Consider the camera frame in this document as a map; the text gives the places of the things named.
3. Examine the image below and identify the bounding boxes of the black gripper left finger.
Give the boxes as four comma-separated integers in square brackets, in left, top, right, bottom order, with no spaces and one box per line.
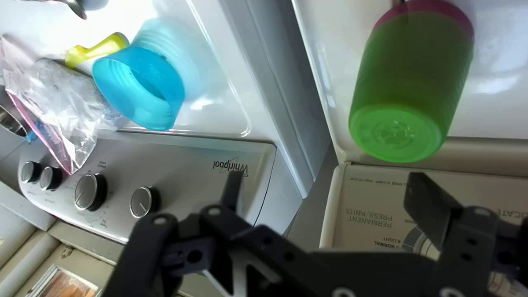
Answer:
[199,172,242,227]

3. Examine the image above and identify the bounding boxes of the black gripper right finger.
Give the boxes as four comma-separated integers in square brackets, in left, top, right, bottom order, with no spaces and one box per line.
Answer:
[404,172,498,265]

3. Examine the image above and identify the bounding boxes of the blue plastic bowl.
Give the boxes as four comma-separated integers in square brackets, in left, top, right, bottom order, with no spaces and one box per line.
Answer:
[90,17,199,133]

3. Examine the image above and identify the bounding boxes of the green cup with pink rim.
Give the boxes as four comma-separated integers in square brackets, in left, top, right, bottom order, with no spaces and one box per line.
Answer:
[348,0,473,164]

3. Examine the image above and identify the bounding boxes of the white Whirlpool dryer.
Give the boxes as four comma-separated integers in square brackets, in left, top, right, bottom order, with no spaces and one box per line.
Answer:
[0,0,329,243]

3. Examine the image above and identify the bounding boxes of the white washing machine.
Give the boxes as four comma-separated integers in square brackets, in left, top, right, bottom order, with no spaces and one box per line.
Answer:
[290,0,528,297]

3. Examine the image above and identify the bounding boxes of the clear plastic bag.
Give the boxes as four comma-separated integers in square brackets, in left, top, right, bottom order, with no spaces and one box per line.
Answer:
[1,35,122,174]

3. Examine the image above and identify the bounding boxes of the yellow plastic spoon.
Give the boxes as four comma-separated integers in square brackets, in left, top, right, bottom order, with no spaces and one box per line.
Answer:
[64,34,128,70]

